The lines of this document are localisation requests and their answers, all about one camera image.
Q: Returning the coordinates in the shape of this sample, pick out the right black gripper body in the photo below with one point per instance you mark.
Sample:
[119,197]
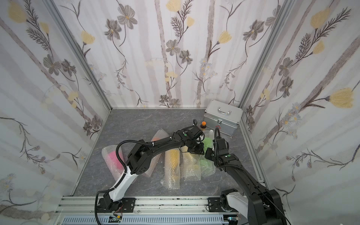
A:
[210,153]

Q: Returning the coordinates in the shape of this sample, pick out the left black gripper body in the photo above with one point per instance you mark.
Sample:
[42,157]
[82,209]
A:
[198,147]

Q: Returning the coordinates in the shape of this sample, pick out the clear bubble wrap sheet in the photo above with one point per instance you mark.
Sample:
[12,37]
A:
[206,134]

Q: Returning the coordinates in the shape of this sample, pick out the yellow glass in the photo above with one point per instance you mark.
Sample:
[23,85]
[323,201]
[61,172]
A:
[190,165]

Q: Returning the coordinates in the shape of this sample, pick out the green plastic wine glass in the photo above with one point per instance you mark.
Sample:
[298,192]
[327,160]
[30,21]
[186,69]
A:
[207,167]

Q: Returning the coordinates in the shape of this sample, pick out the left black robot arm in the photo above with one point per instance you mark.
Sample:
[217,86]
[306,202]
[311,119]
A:
[140,158]

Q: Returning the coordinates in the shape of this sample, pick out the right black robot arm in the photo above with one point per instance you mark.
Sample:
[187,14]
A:
[260,205]

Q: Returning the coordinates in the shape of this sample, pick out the orange glass in bubble wrap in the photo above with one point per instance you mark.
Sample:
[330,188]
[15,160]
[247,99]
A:
[160,134]

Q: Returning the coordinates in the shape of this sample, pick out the amber glass in bubble wrap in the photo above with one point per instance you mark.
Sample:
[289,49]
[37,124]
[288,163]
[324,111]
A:
[172,175]

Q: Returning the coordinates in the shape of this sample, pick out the pink glass in bubble wrap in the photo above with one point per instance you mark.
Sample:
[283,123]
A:
[112,162]

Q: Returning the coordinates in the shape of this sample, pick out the brown bottle orange cap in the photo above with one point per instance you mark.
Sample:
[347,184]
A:
[203,125]

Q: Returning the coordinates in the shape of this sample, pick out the silver aluminium case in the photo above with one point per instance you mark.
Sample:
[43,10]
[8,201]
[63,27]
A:
[223,116]

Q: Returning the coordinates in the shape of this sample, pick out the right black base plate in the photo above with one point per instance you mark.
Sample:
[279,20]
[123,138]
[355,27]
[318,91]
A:
[214,204]

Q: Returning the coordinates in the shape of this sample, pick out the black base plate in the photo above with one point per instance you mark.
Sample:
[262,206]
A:
[125,205]
[214,204]

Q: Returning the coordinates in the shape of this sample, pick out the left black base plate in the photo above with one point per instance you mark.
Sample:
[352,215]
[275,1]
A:
[125,205]

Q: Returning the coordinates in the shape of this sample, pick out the white slotted cable duct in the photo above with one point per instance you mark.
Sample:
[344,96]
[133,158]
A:
[147,220]

